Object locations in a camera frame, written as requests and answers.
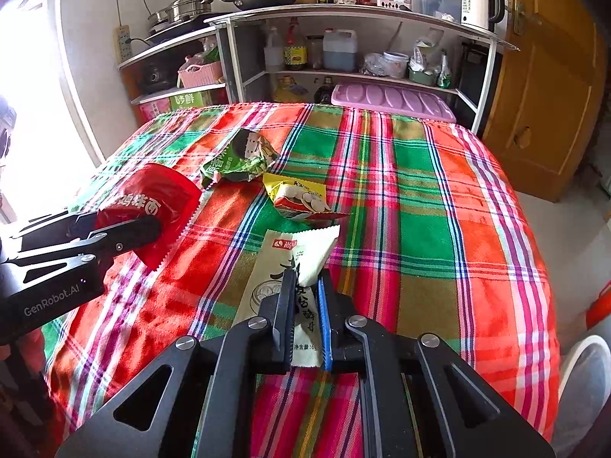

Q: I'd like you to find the green snack wrapper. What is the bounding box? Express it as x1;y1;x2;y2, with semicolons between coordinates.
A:
199;129;278;189

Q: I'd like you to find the red snack wrapper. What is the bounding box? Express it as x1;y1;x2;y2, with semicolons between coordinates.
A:
93;162;204;272

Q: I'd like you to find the clear storage box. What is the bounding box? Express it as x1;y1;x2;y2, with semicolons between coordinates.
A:
411;0;464;22

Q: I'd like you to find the brown glass jar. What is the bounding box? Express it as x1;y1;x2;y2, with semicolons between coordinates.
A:
307;35;324;70

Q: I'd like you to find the large white shelf unit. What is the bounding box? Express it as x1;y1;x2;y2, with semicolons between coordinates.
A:
205;4;519;137

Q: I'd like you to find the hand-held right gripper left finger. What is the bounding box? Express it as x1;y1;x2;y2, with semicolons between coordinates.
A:
55;269;299;458

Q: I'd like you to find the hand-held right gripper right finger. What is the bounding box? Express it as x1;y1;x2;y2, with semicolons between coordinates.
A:
316;267;557;458

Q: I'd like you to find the white snack wrapper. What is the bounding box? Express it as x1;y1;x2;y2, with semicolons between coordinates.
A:
233;224;341;368

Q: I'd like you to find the crumpled clear plastic bag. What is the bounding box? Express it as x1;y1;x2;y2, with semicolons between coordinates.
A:
360;52;387;77

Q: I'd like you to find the oil bottle with yellow label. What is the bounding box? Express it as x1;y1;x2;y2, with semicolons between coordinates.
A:
284;16;309;71

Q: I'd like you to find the steel steamer pot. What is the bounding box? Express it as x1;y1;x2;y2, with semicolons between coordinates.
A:
148;0;215;27

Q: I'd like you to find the pink plastic basket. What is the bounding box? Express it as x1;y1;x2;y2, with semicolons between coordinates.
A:
178;55;224;89

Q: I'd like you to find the white power strip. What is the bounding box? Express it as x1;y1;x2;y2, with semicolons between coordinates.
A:
115;24;133;64

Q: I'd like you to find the white plastic tub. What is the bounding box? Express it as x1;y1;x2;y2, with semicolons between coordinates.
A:
383;52;410;78

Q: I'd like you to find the translucent jug with dark liquid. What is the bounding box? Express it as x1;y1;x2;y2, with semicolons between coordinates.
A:
323;29;359;72

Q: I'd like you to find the pink carton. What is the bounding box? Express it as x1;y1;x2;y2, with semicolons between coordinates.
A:
138;88;227;125

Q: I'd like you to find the green bowl with bags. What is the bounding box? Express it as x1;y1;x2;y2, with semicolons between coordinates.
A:
408;29;452;89

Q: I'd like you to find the black induction cooker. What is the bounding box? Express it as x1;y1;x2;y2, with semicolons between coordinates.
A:
143;12;230;41

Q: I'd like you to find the purple plastic tray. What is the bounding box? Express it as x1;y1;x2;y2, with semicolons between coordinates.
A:
331;83;456;122

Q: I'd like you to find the red plastic dustpan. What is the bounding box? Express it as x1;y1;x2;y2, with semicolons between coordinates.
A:
585;279;611;330

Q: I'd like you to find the plaid blanket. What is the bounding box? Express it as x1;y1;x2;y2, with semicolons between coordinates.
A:
40;102;559;458

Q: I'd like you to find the small white shelf unit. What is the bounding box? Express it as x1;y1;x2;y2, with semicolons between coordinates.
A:
117;24;230;125

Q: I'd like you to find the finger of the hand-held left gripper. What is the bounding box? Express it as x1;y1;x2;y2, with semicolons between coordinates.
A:
0;214;162;281
10;211;99;252

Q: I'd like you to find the white trash bin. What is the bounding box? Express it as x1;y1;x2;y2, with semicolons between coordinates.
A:
551;334;611;447

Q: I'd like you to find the white electric kettle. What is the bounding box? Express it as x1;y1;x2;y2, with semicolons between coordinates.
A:
461;0;506;33

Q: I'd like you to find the black cooker pot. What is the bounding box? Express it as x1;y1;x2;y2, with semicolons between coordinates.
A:
138;55;179;95

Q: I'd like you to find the clear plastic bottle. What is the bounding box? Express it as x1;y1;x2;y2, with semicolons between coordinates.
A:
264;26;286;73

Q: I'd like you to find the yellow snack wrapper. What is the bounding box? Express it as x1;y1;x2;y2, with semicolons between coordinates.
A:
262;173;351;221

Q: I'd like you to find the wooden door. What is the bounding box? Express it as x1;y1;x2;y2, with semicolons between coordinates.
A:
482;0;600;203

